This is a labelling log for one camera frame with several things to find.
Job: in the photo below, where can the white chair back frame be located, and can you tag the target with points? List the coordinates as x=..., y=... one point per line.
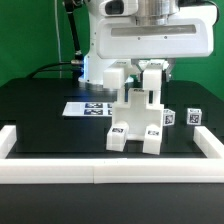
x=133, y=75

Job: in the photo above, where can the white tagged cube far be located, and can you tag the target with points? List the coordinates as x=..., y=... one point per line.
x=194, y=116

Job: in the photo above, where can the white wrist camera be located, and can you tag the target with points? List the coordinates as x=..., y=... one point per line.
x=118, y=7

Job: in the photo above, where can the white chair seat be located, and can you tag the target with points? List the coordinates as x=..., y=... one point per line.
x=142, y=114

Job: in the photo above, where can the white tagged cube nut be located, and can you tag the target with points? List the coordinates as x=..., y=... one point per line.
x=168, y=117

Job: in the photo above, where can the white marker base plate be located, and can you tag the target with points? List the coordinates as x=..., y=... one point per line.
x=89, y=109

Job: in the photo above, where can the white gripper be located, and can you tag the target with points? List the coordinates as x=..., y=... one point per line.
x=121, y=38

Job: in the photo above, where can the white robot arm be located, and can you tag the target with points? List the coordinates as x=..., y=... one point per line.
x=150, y=13

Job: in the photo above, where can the white U-shaped fence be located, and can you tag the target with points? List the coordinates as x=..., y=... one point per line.
x=96, y=171

